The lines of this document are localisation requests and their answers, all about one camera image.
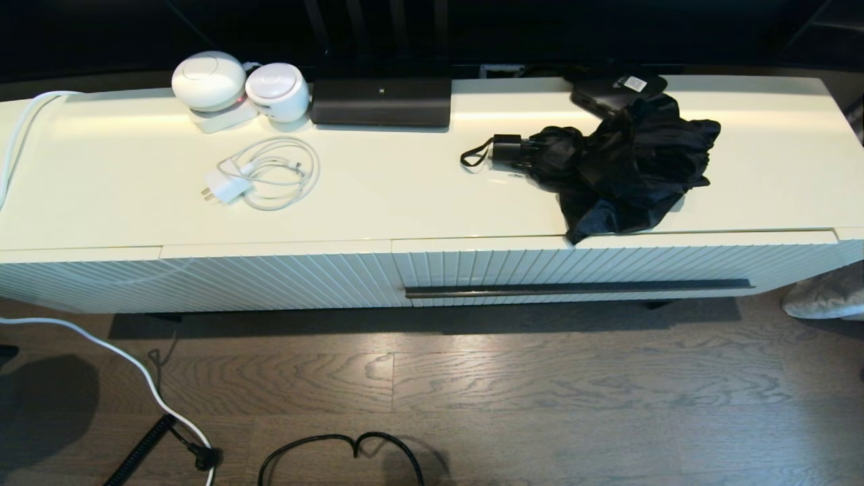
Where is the black router box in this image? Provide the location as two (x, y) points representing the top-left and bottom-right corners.
(310, 76), (453, 129)

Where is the black folding umbrella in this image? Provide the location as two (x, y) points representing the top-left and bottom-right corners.
(460, 93), (722, 246)

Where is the black set-top box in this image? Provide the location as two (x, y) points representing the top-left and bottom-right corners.
(570, 73), (669, 119)

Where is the white ribbed cabinet front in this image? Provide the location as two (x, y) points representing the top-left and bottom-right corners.
(0, 246), (163, 314)
(161, 241), (406, 311)

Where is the black coiled cable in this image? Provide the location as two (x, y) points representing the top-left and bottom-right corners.
(103, 413), (223, 486)

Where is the white charger plug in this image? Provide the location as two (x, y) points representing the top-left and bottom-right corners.
(200, 169), (254, 205)

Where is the large white round device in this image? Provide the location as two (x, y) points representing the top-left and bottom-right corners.
(171, 51), (247, 113)

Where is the white ribbed drawer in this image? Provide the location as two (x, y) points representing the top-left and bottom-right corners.
(391, 229), (841, 308)

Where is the thick white cable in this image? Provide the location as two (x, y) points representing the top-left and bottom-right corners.
(0, 316), (217, 486)
(0, 90), (83, 207)

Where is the white ribbed TV cabinet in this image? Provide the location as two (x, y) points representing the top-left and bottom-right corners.
(0, 74), (864, 315)

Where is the black cable loop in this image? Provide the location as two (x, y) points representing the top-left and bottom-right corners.
(258, 432), (425, 486)

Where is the grey fabric cushion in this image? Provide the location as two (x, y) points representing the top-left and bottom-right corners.
(782, 262), (864, 321)

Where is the small white round device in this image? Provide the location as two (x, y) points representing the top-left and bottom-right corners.
(245, 63), (311, 124)

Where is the white flat device base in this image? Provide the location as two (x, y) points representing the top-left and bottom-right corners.
(189, 101), (259, 134)

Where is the white coiled charging cable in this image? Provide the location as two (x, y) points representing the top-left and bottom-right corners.
(217, 137), (321, 212)

